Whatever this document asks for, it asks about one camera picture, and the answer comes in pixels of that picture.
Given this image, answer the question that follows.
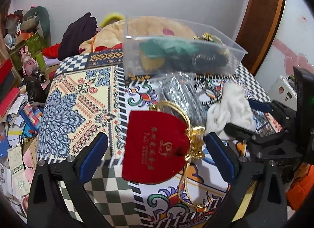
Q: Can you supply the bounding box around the red box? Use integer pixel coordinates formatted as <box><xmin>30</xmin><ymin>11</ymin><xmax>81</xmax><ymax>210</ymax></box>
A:
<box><xmin>0</xmin><ymin>59</ymin><xmax>14</xmax><ymax>86</ymax></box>

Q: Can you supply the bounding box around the red cloth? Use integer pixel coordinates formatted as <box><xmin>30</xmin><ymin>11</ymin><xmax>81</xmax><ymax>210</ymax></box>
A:
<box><xmin>42</xmin><ymin>43</ymin><xmax>62</xmax><ymax>58</ymax></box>

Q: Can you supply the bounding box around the silver glitter pouch in bag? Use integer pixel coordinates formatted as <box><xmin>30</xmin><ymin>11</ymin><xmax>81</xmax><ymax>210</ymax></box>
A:
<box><xmin>150</xmin><ymin>71</ymin><xmax>209</xmax><ymax>128</ymax></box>

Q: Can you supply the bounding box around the dark purple garment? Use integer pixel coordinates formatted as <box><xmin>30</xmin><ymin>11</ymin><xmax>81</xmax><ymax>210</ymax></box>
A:
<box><xmin>58</xmin><ymin>12</ymin><xmax>99</xmax><ymax>61</ymax></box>

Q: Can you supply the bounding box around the yellow and black cloth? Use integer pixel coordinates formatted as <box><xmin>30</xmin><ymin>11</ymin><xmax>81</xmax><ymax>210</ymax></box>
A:
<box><xmin>194</xmin><ymin>33</ymin><xmax>222</xmax><ymax>45</ymax></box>

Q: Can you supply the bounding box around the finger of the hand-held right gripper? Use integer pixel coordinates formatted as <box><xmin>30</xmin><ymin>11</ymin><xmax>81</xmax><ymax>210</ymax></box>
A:
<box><xmin>247</xmin><ymin>99</ymin><xmax>273</xmax><ymax>114</ymax></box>
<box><xmin>224</xmin><ymin>122</ymin><xmax>283</xmax><ymax>144</ymax></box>

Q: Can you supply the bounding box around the brown wooden door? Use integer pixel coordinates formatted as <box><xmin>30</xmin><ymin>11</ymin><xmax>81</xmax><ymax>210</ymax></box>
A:
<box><xmin>235</xmin><ymin>0</ymin><xmax>288</xmax><ymax>77</ymax></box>

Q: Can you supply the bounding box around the green cylinder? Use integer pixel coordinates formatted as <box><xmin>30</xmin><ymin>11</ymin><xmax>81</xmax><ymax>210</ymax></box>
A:
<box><xmin>35</xmin><ymin>51</ymin><xmax>46</xmax><ymax>70</ymax></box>

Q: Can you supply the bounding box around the orange cloth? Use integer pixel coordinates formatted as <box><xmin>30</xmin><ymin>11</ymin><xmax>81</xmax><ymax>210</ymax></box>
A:
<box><xmin>287</xmin><ymin>164</ymin><xmax>314</xmax><ymax>211</ymax></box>

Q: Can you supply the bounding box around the clear plastic storage box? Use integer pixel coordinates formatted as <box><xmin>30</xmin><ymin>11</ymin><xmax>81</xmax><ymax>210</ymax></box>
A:
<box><xmin>122</xmin><ymin>16</ymin><xmax>248</xmax><ymax>80</ymax></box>

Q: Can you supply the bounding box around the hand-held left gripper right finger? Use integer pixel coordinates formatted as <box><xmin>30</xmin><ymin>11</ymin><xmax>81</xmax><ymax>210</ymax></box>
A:
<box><xmin>204</xmin><ymin>132</ymin><xmax>288</xmax><ymax>228</ymax></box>

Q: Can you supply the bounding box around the green cardboard box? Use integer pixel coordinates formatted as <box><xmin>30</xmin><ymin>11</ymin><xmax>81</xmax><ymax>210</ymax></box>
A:
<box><xmin>10</xmin><ymin>33</ymin><xmax>49</xmax><ymax>71</ymax></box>

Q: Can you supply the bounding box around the white fluffy cloth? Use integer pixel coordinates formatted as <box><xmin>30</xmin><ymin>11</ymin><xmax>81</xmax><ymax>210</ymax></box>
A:
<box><xmin>206</xmin><ymin>82</ymin><xmax>257</xmax><ymax>141</ymax></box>

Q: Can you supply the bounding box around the green plush toy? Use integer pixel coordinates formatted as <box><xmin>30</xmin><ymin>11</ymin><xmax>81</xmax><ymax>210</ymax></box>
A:
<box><xmin>140</xmin><ymin>38</ymin><xmax>205</xmax><ymax>71</ymax></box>

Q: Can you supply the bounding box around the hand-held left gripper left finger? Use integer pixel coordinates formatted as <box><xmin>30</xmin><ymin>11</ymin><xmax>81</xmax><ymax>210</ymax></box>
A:
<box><xmin>27</xmin><ymin>132</ymin><xmax>110</xmax><ymax>228</ymax></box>

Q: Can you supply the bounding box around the black camera lens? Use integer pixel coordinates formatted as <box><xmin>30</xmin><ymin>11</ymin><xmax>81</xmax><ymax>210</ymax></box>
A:
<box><xmin>31</xmin><ymin>70</ymin><xmax>47</xmax><ymax>83</ymax></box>

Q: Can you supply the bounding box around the red velvet drawstring pouch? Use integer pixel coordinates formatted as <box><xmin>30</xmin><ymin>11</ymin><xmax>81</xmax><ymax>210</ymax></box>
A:
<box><xmin>121</xmin><ymin>100</ymin><xmax>213</xmax><ymax>215</ymax></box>

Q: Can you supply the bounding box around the white suitcase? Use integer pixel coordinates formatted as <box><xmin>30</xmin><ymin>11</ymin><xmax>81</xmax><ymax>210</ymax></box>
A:
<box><xmin>268</xmin><ymin>75</ymin><xmax>299</xmax><ymax>104</ymax></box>

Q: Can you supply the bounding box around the large tan plush toy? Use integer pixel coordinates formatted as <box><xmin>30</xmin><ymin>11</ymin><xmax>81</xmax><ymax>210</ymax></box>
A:
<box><xmin>78</xmin><ymin>17</ymin><xmax>197</xmax><ymax>54</ymax></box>

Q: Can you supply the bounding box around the pink bunny figurine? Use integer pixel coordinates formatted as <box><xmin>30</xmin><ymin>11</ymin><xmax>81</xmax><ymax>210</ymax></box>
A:
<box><xmin>20</xmin><ymin>46</ymin><xmax>41</xmax><ymax>77</ymax></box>

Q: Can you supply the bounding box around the black bird figure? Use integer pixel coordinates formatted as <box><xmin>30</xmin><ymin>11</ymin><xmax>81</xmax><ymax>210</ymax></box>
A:
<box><xmin>24</xmin><ymin>77</ymin><xmax>51</xmax><ymax>107</ymax></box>

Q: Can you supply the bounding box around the pink wall sticker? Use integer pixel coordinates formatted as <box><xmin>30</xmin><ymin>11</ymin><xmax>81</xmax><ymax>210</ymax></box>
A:
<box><xmin>272</xmin><ymin>38</ymin><xmax>314</xmax><ymax>76</ymax></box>

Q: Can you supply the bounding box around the patterned blanket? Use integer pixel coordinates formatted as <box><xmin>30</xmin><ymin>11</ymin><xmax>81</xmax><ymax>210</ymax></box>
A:
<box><xmin>37</xmin><ymin>49</ymin><xmax>282</xmax><ymax>228</ymax></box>

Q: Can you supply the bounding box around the grey-green stuffed animal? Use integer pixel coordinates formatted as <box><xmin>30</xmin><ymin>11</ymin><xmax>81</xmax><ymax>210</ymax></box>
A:
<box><xmin>21</xmin><ymin>6</ymin><xmax>51</xmax><ymax>40</ymax></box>

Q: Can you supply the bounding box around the black fabric pouch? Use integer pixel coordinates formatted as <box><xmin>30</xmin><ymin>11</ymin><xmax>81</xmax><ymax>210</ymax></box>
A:
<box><xmin>191</xmin><ymin>51</ymin><xmax>229</xmax><ymax>68</ymax></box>

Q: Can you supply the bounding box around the pile of papers and books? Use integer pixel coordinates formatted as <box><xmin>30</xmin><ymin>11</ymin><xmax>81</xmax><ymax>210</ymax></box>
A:
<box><xmin>0</xmin><ymin>95</ymin><xmax>43</xmax><ymax>219</ymax></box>

